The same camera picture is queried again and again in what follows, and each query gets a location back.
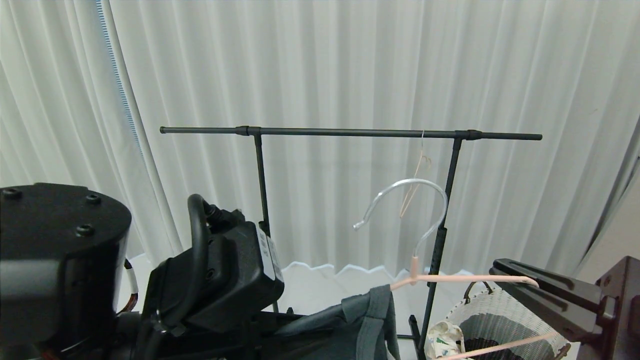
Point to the pink clothes hanger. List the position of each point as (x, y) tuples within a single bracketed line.
[(423, 145), (450, 278)]

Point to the white laundry basket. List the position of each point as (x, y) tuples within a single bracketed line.
[(500, 310)]

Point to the black clothes rack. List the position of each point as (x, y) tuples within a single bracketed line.
[(350, 132)]

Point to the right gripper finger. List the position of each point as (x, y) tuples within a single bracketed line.
[(525, 270), (565, 320)]

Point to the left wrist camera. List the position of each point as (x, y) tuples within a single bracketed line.
[(225, 270)]

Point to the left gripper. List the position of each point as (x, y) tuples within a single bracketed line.
[(270, 260)]

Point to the dark grey t-shirt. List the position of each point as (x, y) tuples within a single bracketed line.
[(370, 320)]

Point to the white curtain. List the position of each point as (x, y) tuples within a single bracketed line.
[(325, 60)]

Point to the cream printed garment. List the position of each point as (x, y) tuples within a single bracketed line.
[(445, 340)]

